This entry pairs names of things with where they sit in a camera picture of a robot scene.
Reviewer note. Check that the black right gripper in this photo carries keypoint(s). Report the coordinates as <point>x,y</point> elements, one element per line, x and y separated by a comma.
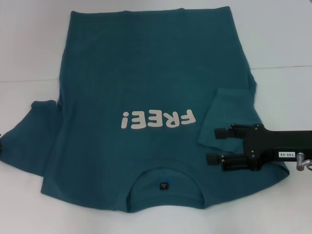
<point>273,145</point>

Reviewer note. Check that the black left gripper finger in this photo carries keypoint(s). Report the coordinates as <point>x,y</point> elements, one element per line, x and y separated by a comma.
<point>1,146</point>

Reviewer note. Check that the teal blue FREE! t-shirt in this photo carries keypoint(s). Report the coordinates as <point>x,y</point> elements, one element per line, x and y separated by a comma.
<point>156,61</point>

